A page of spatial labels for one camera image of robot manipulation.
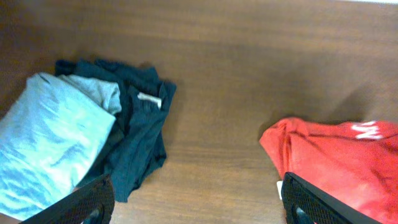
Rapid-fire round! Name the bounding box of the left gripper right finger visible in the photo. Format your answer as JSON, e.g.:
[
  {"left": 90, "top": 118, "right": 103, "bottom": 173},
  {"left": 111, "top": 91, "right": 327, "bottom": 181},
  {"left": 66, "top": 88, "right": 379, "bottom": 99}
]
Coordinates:
[{"left": 281, "top": 172, "right": 377, "bottom": 224}]

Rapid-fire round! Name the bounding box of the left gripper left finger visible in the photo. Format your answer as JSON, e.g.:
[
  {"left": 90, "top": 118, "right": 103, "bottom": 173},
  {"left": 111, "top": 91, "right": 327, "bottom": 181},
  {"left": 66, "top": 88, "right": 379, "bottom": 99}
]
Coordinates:
[{"left": 21, "top": 174, "right": 115, "bottom": 224}]

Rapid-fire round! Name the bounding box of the orange FRAM t-shirt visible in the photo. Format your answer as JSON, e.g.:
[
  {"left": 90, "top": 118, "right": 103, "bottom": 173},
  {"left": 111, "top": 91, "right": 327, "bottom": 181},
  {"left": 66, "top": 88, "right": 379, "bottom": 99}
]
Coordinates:
[{"left": 259, "top": 118, "right": 397, "bottom": 223}]

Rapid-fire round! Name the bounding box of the navy folded garment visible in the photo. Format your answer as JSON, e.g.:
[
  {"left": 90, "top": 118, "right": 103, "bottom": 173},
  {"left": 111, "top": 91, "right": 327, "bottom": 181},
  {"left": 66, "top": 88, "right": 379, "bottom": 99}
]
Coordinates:
[{"left": 55, "top": 59, "right": 177, "bottom": 202}]

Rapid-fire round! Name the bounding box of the grey folded shirt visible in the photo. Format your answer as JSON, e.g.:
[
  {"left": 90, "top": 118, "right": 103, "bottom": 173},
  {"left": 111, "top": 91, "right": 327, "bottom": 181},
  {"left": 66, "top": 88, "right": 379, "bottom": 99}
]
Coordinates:
[{"left": 1, "top": 73, "right": 121, "bottom": 221}]

